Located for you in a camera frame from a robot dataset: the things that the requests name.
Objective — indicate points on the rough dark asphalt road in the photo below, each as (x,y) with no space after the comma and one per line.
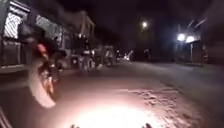
(133,90)

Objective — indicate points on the building with bright lamps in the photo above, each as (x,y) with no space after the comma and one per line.
(200,46)

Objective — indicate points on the motorcycle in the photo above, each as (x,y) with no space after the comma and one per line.
(50,75)

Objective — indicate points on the robot's own part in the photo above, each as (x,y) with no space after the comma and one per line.
(72,126)
(147,126)

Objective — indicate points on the group of people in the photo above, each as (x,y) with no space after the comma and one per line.
(87,57)

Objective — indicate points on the building with lit front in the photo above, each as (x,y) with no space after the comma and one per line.
(16,36)

